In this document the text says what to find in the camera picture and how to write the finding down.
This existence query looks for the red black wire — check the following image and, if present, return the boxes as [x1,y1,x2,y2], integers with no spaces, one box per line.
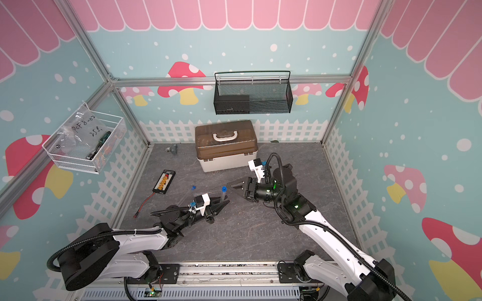
[133,192,157,219]

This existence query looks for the black mesh wall basket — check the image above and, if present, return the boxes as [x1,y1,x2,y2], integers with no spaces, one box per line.
[214,70,293,114]

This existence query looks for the brown lid storage box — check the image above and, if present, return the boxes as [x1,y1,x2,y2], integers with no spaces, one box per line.
[195,120,259,173]

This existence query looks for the black box in basket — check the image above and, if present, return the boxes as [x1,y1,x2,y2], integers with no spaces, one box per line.
[213,95,251,115]

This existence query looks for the black board yellow connectors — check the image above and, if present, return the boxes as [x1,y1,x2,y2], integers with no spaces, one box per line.
[153,169,176,194]

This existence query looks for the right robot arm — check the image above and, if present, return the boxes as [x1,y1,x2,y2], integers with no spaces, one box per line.
[227,164,410,300]

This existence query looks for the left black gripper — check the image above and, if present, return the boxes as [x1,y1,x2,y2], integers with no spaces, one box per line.
[177,196,230,231]

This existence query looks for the small grey metal clamp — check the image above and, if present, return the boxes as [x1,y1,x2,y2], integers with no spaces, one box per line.
[165,144,178,155]

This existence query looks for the clear plastic zip bag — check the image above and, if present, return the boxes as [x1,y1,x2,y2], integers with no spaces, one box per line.
[54,104,110,159]

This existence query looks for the small green circuit board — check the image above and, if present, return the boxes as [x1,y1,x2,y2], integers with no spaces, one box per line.
[144,288,163,298]

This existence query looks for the white wire wall basket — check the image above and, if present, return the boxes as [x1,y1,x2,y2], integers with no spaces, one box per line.
[42,103,127,174]

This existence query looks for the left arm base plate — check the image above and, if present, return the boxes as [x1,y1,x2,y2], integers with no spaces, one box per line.
[146,263,181,285]

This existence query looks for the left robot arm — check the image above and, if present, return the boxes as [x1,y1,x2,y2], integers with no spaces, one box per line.
[46,194,230,291]

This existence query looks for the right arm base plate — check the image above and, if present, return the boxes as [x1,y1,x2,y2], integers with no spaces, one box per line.
[277,260,322,283]

